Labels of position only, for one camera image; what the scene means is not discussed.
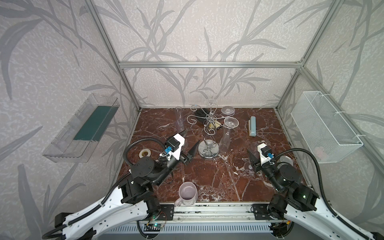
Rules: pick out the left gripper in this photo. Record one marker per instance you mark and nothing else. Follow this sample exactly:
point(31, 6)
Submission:
point(183, 157)

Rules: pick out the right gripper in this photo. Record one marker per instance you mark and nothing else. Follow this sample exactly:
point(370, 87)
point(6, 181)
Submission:
point(258, 165)

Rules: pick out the clear champagne flute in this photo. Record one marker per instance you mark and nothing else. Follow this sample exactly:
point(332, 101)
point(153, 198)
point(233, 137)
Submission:
point(230, 123)
point(179, 119)
point(228, 110)

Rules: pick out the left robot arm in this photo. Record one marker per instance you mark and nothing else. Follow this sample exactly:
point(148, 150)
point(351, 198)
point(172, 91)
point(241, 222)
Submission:
point(131, 198)

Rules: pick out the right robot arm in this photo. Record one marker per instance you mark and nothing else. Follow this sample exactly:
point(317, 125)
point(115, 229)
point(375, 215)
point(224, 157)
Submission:
point(300, 204)

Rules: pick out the chrome wine glass rack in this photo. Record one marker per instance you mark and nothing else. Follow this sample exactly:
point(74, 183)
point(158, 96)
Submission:
point(208, 148)

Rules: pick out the black yellow work glove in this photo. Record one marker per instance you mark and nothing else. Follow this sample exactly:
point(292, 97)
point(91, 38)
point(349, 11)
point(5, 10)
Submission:
point(201, 115)

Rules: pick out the roll of tape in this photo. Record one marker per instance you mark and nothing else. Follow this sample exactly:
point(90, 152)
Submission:
point(145, 153)

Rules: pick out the lilac ceramic mug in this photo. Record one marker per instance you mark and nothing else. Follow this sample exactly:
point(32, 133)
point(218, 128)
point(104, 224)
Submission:
point(188, 195)

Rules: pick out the pink object in basket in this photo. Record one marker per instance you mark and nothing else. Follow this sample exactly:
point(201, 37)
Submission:
point(320, 152)

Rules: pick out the green circuit board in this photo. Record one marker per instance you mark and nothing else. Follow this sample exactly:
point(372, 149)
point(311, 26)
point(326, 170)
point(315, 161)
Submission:
point(154, 227)

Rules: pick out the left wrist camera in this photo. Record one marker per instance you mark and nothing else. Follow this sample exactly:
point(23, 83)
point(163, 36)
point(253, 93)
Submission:
point(172, 148)

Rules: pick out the aluminium front rail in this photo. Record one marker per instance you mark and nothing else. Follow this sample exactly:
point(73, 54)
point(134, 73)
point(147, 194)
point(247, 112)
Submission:
point(204, 212)

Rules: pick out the white wire wall basket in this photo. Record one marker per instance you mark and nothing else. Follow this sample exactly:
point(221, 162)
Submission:
point(321, 125)

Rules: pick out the clear acrylic wall shelf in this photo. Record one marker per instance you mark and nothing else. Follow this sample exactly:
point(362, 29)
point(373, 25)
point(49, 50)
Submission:
point(79, 138)

